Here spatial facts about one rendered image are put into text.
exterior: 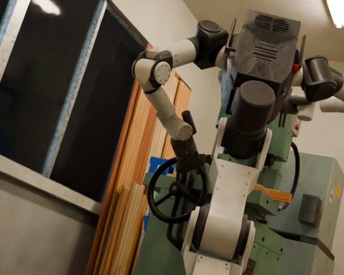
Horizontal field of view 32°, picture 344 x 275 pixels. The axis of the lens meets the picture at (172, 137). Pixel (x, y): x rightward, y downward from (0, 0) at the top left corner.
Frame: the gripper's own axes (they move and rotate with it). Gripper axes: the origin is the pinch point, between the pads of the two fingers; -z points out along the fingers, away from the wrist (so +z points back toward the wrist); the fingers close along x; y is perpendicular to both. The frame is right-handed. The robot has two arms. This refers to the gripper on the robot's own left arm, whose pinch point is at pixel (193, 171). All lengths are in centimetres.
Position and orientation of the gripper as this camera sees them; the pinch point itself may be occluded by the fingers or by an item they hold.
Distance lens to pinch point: 238.0
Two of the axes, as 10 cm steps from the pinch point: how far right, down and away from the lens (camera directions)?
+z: -2.9, -7.7, -5.7
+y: -2.1, -5.3, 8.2
